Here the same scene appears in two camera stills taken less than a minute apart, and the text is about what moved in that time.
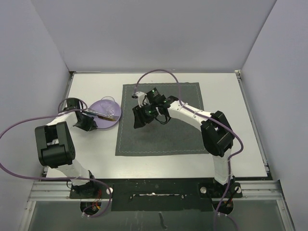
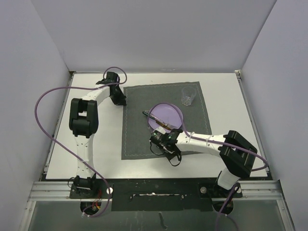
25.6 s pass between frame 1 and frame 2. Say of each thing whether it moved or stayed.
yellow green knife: moved
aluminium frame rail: stayed
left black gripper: moved
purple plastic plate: moved
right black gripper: moved
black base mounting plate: stayed
